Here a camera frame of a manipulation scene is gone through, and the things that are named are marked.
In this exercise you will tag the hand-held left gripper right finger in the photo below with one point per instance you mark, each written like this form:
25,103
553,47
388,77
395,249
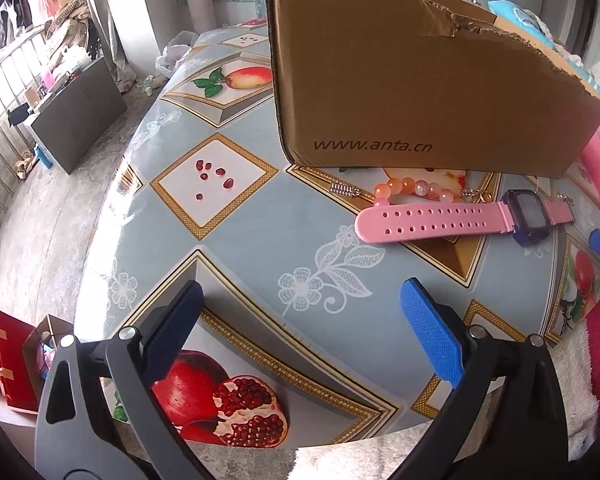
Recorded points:
432,330

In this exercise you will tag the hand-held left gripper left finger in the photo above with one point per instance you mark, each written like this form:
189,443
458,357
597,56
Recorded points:
175,330

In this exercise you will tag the brown cardboard box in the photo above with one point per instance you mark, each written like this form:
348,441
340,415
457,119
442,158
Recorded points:
380,85

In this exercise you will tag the brown gift bag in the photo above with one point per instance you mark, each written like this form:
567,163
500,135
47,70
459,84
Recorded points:
35,350

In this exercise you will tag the red gift bag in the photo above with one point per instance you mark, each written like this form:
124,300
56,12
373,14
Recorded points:
15,365

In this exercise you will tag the blue stool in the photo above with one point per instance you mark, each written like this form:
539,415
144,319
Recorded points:
45,157

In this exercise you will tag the beige shoes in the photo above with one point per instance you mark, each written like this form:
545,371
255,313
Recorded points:
24,167

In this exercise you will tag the dark grey cabinet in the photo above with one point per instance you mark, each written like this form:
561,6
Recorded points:
80,115

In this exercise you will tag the light blue pillow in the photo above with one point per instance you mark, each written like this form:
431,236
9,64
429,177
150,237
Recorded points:
520,15

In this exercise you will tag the white plastic bag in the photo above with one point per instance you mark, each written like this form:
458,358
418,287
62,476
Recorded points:
175,55

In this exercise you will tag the metal railing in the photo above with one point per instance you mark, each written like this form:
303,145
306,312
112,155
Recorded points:
0,110

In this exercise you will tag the pile of clothes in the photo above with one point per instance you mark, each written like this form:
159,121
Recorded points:
70,25

